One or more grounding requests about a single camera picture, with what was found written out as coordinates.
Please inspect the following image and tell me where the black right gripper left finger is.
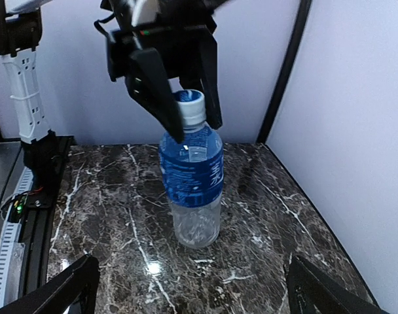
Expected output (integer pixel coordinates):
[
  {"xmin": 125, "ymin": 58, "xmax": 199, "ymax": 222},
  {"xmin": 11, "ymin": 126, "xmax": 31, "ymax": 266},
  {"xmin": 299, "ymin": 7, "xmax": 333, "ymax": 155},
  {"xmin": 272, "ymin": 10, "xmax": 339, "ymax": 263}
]
[{"xmin": 0, "ymin": 254, "xmax": 100, "ymax": 313}]

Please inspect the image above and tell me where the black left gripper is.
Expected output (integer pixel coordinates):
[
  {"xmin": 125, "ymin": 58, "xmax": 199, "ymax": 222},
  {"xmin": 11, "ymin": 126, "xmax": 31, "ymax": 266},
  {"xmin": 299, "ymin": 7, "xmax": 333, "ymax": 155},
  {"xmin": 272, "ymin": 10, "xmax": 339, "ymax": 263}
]
[{"xmin": 106, "ymin": 19, "xmax": 223, "ymax": 143}]

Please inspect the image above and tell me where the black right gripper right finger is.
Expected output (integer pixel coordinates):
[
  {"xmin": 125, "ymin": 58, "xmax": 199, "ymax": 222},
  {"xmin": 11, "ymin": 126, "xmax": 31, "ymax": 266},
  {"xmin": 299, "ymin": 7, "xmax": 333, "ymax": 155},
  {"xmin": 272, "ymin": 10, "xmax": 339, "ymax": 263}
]
[{"xmin": 286, "ymin": 255, "xmax": 385, "ymax": 314}]

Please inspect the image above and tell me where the blue label water bottle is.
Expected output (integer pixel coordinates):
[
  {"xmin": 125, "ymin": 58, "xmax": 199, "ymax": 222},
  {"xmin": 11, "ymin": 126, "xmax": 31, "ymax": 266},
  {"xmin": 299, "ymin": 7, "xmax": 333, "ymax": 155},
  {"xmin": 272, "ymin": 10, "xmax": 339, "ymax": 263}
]
[{"xmin": 159, "ymin": 89, "xmax": 224, "ymax": 249}]

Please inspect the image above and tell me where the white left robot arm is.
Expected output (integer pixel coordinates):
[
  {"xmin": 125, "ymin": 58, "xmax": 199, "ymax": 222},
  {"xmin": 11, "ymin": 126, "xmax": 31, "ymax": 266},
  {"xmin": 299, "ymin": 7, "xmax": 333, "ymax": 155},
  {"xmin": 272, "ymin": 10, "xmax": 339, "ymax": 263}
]
[{"xmin": 0, "ymin": 1, "xmax": 223, "ymax": 208}]

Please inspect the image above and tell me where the black front table rail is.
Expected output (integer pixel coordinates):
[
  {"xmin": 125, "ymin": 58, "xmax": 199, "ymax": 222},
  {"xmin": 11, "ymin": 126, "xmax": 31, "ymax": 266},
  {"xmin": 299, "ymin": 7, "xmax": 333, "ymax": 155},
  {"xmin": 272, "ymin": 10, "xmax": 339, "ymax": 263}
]
[{"xmin": 18, "ymin": 136, "xmax": 75, "ymax": 297}]

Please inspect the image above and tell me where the white slotted cable duct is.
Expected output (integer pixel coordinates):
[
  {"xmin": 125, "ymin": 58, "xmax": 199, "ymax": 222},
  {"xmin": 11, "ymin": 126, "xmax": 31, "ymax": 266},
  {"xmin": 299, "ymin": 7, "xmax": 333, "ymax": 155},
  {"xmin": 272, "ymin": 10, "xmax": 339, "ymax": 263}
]
[{"xmin": 0, "ymin": 167, "xmax": 33, "ymax": 309}]

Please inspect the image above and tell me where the black vertical frame post right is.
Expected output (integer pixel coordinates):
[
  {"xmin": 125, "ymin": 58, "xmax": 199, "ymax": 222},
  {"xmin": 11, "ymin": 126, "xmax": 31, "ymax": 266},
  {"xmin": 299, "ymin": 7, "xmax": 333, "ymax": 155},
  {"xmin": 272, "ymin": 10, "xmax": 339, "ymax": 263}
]
[{"xmin": 256, "ymin": 0, "xmax": 312, "ymax": 143}]

